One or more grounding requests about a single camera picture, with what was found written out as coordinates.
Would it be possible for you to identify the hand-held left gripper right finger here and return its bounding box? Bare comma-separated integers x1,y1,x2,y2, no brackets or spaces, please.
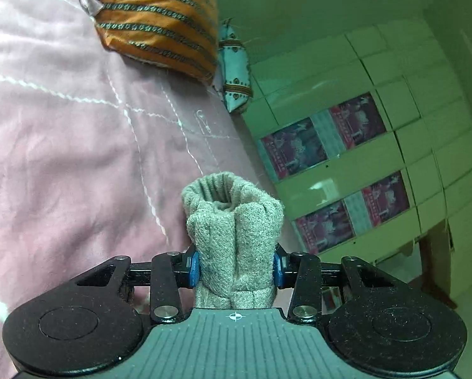
273,250,395,324

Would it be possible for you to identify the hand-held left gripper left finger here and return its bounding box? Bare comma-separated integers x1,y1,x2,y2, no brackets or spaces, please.
76,250,201,324

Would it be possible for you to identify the pink checked bed sheet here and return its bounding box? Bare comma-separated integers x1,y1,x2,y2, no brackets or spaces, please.
0,0,276,379

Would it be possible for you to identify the teal patterned pillow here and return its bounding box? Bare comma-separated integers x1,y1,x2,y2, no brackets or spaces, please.
218,20,254,113

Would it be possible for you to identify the cream panelled wardrobe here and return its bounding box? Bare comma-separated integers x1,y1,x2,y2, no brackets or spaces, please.
240,20,472,269

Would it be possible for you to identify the orange striped pillow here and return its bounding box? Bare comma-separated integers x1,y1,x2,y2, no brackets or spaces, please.
94,0,221,85

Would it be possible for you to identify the purple wall poster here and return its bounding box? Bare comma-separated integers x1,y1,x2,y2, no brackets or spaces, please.
312,93,387,156
344,171,411,238
294,201,356,255
261,117,328,182

